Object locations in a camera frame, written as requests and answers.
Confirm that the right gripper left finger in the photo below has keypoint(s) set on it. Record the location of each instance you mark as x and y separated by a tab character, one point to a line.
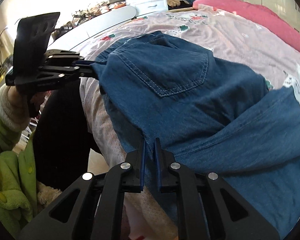
109	191

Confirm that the white curved bed footboard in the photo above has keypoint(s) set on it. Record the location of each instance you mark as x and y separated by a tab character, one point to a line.
91	28

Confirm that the pink quilted comforter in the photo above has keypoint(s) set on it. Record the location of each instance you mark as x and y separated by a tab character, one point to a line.
258	14

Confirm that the cluttered side table items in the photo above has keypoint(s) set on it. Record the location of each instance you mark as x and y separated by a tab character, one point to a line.
81	16

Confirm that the pink strawberry print bedspread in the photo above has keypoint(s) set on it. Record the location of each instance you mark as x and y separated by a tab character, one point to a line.
228	35

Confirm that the left hand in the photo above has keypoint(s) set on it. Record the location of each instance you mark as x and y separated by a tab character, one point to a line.
18	102

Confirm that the blue denim lace-trimmed pants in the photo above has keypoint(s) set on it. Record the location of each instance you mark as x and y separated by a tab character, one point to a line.
213	115

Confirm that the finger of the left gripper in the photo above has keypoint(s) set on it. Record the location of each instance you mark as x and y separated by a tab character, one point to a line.
89	63
86	71

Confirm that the green fleece left sleeve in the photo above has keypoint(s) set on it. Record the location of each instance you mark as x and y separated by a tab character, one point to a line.
20	192

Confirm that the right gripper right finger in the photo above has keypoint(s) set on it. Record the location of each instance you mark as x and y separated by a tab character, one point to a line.
174	177

